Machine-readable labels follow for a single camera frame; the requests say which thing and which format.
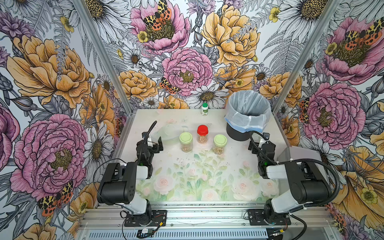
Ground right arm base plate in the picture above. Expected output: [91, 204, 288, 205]
[247, 209, 292, 226]

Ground green-lid peanut jar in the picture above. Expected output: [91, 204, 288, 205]
[213, 134, 228, 155]
[179, 132, 193, 153]

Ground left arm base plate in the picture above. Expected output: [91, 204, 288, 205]
[123, 210, 168, 227]

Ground red-lid peanut jar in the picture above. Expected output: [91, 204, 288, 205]
[197, 125, 209, 144]

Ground black trash bin with liner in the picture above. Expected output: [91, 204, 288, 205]
[225, 90, 272, 142]

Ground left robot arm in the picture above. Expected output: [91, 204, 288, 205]
[98, 138, 164, 220]

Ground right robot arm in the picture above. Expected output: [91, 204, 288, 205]
[249, 142, 335, 224]

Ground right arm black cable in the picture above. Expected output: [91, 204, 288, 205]
[249, 130, 341, 208]

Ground small green-cap white bottle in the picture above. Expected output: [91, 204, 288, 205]
[201, 103, 209, 116]

